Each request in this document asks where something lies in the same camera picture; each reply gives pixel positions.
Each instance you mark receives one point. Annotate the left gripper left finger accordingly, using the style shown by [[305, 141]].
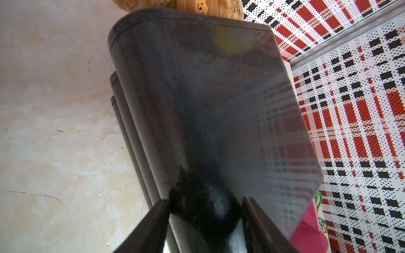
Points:
[[150, 234]]

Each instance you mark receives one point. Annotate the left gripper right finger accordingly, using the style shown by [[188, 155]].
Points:
[[261, 234]]

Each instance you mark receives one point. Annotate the pink drawer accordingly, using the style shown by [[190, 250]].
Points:
[[308, 237]]

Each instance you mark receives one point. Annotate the black drawer cabinet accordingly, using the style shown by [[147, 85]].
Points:
[[208, 107]]

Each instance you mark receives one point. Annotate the brown teddy bear plush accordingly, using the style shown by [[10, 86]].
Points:
[[230, 9]]

